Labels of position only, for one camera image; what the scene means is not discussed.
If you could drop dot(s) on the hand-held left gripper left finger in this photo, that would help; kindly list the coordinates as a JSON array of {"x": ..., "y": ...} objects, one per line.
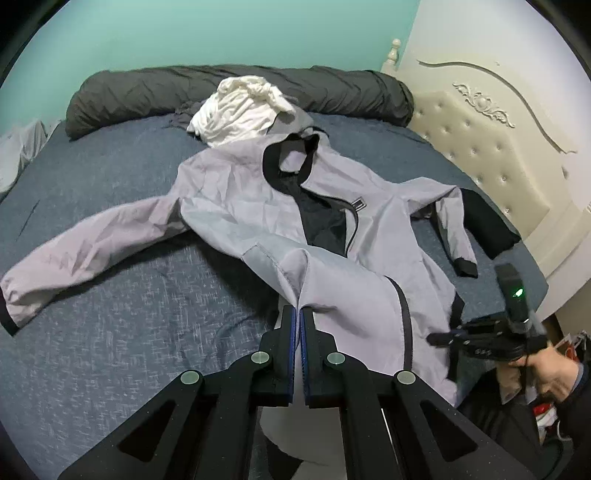
[{"x": 288, "y": 355}]

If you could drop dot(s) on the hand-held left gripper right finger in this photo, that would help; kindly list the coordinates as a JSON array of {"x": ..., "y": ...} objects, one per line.
[{"x": 308, "y": 360}]

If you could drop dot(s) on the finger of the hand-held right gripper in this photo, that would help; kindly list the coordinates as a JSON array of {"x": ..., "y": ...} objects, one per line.
[{"x": 455, "y": 339}]

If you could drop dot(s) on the person's right forearm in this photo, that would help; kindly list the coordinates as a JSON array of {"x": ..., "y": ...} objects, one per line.
[{"x": 579, "y": 387}]

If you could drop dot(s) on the person's right hand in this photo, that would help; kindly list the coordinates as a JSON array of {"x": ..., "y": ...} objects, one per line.
[{"x": 551, "y": 374}]

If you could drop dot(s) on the black folded garment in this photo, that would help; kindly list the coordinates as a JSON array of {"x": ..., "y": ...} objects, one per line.
[{"x": 494, "y": 221}]

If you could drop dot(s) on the person's dark trousers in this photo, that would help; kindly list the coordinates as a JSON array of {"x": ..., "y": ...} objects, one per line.
[{"x": 503, "y": 429}]

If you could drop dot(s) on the red object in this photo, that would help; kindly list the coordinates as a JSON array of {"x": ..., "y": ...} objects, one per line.
[{"x": 547, "y": 413}]

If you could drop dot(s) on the cream tufted headboard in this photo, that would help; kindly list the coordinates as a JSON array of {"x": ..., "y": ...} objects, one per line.
[{"x": 498, "y": 138}]

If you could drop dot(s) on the bed with blue bedsheet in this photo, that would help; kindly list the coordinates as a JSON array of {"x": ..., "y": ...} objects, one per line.
[{"x": 115, "y": 286}]

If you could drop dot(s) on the white shirt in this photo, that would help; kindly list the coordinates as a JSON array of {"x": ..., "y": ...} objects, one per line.
[{"x": 235, "y": 110}]

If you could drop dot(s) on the dark grey rolled duvet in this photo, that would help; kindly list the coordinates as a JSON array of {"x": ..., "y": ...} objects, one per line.
[{"x": 138, "y": 97}]

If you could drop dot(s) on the light grey blanket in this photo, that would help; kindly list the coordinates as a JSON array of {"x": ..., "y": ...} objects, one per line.
[{"x": 21, "y": 152}]

